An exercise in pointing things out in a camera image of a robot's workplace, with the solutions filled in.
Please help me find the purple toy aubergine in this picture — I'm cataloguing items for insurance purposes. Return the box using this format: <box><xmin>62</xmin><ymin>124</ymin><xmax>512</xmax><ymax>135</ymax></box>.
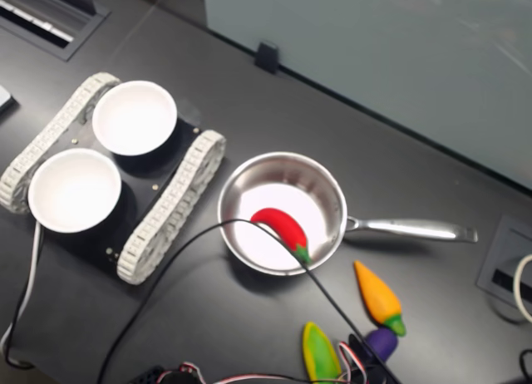
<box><xmin>364</xmin><ymin>327</ymin><xmax>398</xmax><ymax>362</ymax></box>

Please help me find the yellow green toy corn cob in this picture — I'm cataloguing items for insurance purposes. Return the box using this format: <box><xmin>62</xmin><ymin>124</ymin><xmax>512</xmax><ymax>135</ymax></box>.
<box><xmin>302</xmin><ymin>321</ymin><xmax>344</xmax><ymax>383</ymax></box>

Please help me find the orange toy carrot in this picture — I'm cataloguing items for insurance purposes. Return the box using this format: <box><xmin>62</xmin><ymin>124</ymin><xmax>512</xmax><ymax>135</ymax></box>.
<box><xmin>353</xmin><ymin>259</ymin><xmax>407</xmax><ymax>337</ymax></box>

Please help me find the red toy chilli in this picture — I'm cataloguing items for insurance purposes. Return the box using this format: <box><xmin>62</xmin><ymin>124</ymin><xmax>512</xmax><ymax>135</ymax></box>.
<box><xmin>249</xmin><ymin>207</ymin><xmax>313</xmax><ymax>265</ymax></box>

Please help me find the small white-tracked vehicle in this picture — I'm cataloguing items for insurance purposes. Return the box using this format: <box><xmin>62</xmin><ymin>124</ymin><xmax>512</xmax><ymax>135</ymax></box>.
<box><xmin>0</xmin><ymin>71</ymin><xmax>228</xmax><ymax>286</ymax></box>

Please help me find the frosted glass partition panel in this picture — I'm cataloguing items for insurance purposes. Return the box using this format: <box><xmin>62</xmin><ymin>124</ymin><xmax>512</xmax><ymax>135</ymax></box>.
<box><xmin>202</xmin><ymin>0</ymin><xmax>532</xmax><ymax>192</ymax></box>

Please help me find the white bowl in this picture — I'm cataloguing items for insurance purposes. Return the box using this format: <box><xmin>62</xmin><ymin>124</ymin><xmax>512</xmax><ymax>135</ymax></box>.
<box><xmin>27</xmin><ymin>147</ymin><xmax>123</xmax><ymax>234</ymax></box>
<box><xmin>91</xmin><ymin>80</ymin><xmax>179</xmax><ymax>156</ymax></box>

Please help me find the white looped cable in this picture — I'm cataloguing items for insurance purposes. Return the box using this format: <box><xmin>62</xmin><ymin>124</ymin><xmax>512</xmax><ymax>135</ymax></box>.
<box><xmin>513</xmin><ymin>254</ymin><xmax>532</xmax><ymax>323</ymax></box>

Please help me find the square grey table cable box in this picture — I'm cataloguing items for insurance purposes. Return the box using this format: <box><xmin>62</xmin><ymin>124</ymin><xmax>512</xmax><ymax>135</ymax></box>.
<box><xmin>475</xmin><ymin>213</ymin><xmax>532</xmax><ymax>306</ymax></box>

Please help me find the long black cable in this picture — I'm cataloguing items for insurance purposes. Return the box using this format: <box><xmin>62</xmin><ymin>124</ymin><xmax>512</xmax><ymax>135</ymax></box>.
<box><xmin>96</xmin><ymin>219</ymin><xmax>402</xmax><ymax>384</ymax></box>

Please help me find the steel pan with long handle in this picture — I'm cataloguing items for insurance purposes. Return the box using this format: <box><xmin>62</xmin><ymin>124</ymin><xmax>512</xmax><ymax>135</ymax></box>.
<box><xmin>216</xmin><ymin>150</ymin><xmax>479</xmax><ymax>277</ymax></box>

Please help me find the black partition bracket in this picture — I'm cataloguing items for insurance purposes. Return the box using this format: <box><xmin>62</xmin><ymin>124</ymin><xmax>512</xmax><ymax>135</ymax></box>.
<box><xmin>254</xmin><ymin>40</ymin><xmax>280</xmax><ymax>74</ymax></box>

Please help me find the white vehicle cable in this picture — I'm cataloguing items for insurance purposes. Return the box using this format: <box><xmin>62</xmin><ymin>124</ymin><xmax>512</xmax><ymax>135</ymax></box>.
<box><xmin>0</xmin><ymin>222</ymin><xmax>45</xmax><ymax>368</ymax></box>

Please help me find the long black table cable tray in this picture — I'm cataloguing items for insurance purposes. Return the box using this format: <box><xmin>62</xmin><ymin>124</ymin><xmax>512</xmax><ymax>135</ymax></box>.
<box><xmin>0</xmin><ymin>0</ymin><xmax>112</xmax><ymax>62</ymax></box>

